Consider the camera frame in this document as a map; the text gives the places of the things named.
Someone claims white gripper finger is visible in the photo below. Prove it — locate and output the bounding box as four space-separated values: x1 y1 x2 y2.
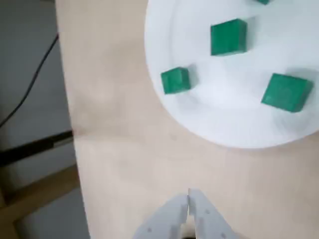
188 188 238 239
131 193 189 239

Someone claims white paper plate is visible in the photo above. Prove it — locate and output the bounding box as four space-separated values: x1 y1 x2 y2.
144 0 319 149

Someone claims black tripod leg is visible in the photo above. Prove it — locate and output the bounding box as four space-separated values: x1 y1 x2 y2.
0 130 74 166

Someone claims wooden frame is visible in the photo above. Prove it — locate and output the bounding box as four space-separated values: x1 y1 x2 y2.
0 163 84 239

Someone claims thin black cable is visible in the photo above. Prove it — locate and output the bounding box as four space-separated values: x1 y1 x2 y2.
0 33 59 128

